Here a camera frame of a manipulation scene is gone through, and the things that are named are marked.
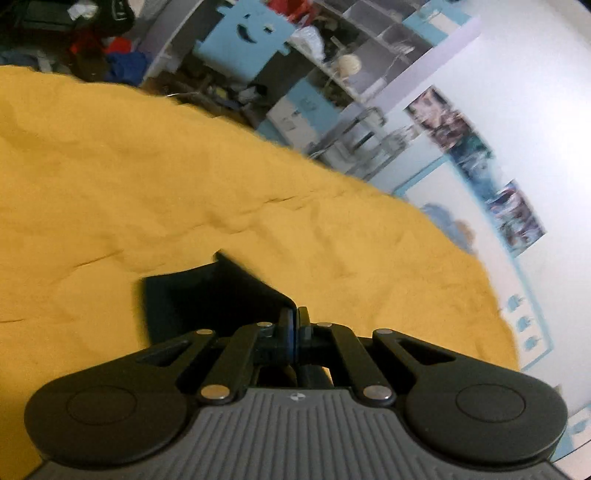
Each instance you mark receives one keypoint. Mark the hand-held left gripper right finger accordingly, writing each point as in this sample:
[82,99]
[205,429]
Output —
[303,333]

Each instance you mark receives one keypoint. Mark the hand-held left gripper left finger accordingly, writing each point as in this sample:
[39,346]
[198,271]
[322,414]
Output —
[286,334]

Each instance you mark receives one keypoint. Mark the black pants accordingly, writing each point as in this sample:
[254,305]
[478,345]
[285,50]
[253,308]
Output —
[207,295]

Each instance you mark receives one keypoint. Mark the white panel with blue border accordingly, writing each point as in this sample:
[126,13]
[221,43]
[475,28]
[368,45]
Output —
[489,258]

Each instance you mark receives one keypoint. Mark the yellow blanket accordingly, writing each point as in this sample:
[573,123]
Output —
[138,184]

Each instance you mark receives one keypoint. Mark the white and blue shelf unit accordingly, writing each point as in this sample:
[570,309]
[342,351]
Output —
[364,83]

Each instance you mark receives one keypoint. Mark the beige ball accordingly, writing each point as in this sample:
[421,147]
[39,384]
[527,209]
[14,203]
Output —
[347,65]

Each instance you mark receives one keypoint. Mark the white plastic bag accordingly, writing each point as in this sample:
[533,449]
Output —
[307,40]

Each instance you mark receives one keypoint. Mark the blue smiley face board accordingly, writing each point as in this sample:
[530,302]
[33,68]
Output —
[240,41]

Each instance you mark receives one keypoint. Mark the pile of clothes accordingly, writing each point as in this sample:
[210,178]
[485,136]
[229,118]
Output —
[92,46]

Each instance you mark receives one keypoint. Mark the wall poster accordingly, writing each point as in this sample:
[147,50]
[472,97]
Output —
[473,164]
[438,117]
[517,217]

